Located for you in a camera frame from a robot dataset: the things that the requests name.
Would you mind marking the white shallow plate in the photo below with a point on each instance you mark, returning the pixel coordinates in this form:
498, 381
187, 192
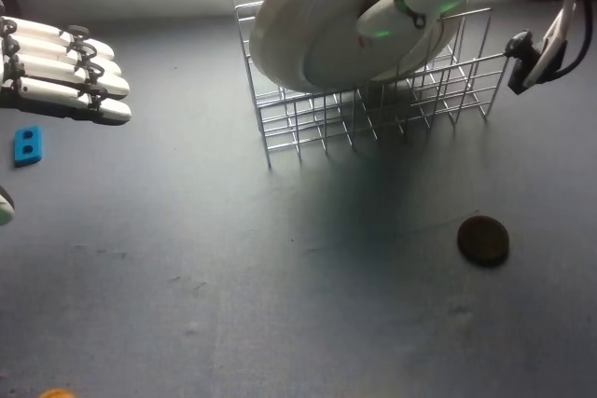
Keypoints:
289, 34

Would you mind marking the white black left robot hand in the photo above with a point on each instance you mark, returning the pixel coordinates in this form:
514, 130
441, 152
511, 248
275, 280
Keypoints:
56, 72

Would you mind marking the orange swirl cookie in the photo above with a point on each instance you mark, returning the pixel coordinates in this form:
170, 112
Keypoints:
57, 394

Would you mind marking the blue block with two holes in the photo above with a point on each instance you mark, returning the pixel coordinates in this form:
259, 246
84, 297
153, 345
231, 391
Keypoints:
19, 158

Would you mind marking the round chocolate sandwich cookie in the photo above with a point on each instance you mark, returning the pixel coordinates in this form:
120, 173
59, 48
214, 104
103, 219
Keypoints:
482, 242

